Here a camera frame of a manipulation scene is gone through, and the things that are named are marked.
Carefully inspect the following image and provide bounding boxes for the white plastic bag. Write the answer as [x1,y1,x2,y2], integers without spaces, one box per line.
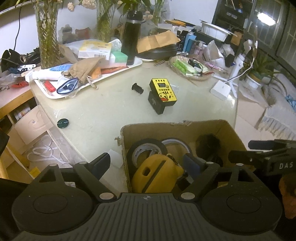
[203,40,226,68]

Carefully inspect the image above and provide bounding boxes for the white phone gimbal tripod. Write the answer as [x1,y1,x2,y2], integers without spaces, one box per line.
[214,40,258,98]

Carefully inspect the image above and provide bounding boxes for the small round green lid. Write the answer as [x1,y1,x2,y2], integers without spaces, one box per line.
[57,118,69,129]

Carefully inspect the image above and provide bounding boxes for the white power bank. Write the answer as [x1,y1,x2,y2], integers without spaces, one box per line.
[210,80,231,100]

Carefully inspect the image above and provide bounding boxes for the black cylindrical lens piece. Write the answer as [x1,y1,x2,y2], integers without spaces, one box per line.
[132,83,144,94]

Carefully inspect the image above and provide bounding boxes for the black zip case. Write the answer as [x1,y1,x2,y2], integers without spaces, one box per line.
[136,44,178,60]

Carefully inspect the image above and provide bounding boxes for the white serving tray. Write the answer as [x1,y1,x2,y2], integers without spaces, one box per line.
[25,57,142,99]

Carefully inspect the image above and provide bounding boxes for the yellow duck tape measure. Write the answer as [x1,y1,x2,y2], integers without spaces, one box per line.
[131,154,184,193]

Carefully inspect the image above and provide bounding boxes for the beige drawstring pouch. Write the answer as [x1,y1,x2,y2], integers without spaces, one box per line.
[68,57,104,89]

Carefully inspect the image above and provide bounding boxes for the white plastic bowl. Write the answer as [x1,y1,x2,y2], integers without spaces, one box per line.
[201,20,237,42]

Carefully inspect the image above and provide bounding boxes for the yellow duck adapter box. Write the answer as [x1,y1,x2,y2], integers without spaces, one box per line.
[149,78,177,106]

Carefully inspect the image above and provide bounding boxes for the brown paper envelope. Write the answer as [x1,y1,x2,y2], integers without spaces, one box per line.
[137,30,180,53]

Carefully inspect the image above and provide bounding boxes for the cardboard box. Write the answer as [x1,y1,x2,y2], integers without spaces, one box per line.
[120,120,246,192]

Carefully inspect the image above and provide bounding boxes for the small black box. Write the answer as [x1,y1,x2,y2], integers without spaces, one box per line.
[148,91,166,115]

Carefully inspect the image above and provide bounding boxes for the pink bottle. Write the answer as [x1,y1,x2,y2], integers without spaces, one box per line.
[194,42,203,55]

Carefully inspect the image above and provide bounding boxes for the glass vase with plants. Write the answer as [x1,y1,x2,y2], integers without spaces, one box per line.
[33,1,63,69]
[96,0,118,43]

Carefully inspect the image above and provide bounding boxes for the black thermos bottle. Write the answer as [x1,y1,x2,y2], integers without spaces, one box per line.
[121,11,143,66]

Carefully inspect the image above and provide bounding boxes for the glass snack plate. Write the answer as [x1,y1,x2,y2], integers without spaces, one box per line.
[168,55,214,81]

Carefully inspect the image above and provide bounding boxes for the orange snack packet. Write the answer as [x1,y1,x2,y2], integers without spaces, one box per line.
[89,67,102,80]

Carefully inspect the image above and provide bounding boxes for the left glass vase with plants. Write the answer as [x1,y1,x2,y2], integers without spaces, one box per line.
[33,1,63,69]

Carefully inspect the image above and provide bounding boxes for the middle glass vase with plants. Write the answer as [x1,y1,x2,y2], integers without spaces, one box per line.
[96,0,118,43]

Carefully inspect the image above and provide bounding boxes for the black tape roll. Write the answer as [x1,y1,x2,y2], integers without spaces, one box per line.
[126,138,168,175]

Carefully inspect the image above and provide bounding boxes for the red envelope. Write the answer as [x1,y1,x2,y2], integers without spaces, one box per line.
[101,66,128,74]

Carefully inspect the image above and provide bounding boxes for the green tissue pack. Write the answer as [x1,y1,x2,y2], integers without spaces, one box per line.
[109,51,128,67]

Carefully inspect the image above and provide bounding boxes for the green wet wipes pack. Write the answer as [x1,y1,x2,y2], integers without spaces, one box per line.
[173,59,192,75]

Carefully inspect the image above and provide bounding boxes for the yellow white medicine box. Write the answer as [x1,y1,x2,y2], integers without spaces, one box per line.
[78,40,112,60]

